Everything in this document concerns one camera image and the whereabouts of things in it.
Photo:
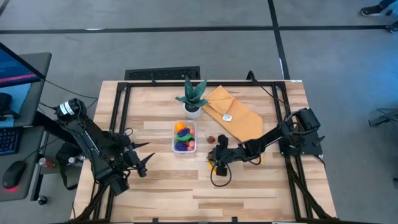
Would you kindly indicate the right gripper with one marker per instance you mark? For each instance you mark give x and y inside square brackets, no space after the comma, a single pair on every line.
[227,154]

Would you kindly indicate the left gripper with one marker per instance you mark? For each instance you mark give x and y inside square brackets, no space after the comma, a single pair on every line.
[129,157]

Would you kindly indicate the pink plush toy chunk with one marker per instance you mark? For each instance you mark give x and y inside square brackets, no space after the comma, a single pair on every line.
[192,132]
[191,143]

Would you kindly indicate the orange cloth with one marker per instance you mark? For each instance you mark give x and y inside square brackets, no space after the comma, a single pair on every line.
[236,121]

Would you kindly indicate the orange toy orange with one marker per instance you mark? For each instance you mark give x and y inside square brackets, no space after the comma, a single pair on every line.
[179,126]

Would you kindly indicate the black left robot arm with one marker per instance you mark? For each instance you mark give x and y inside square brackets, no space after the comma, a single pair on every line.
[90,146]

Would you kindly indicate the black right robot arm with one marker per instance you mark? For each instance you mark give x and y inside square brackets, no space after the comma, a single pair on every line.
[267,140]

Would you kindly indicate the clear plastic tupperware container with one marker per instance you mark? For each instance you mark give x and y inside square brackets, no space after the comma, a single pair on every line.
[173,149]

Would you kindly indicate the white cloth tag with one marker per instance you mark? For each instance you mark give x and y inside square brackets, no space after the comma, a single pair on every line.
[227,117]

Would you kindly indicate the white plant pot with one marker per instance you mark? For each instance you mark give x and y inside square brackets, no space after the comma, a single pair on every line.
[192,114]

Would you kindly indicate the green snake plant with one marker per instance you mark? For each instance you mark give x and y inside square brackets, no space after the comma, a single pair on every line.
[192,95]

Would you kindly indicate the small capped bottle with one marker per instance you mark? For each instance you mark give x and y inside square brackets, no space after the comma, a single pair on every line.
[72,160]

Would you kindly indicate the red soda can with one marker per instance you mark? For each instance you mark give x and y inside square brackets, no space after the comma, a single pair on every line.
[47,162]

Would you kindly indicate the black caster wheel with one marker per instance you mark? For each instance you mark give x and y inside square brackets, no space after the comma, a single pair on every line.
[42,200]

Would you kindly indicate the grey desk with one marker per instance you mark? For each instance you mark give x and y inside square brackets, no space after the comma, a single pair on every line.
[34,102]

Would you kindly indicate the black computer mouse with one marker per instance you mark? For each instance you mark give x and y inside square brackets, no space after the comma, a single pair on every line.
[14,174]

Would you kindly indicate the black keyboard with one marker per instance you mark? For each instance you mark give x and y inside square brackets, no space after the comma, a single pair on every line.
[9,140]

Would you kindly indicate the computer monitor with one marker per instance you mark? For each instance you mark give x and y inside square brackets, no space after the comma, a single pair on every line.
[15,68]

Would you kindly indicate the person's shoe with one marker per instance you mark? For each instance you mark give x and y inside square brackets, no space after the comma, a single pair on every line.
[392,27]
[371,11]

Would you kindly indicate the black aluminium table frame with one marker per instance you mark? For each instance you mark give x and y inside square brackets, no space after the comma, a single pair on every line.
[199,84]

